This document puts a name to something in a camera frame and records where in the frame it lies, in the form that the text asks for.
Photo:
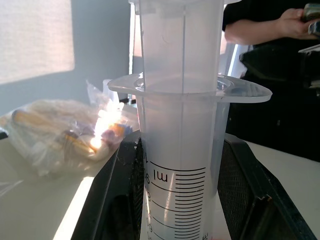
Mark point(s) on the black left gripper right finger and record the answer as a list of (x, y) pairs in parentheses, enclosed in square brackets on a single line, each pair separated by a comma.
[(252, 192)]

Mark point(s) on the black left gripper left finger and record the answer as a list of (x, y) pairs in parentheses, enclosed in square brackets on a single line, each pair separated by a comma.
[(117, 190)]

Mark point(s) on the large clear plastic syringe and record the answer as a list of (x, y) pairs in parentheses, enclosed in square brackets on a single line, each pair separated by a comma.
[(180, 125)]

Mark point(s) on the bystander's bare hand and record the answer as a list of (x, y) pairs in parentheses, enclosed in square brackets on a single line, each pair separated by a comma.
[(295, 23)]

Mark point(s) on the clear plastic bag of supplies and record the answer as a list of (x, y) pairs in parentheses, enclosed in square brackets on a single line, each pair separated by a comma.
[(62, 135)]

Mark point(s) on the bystander in black clothes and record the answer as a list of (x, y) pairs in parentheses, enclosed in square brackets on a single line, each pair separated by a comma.
[(270, 100)]

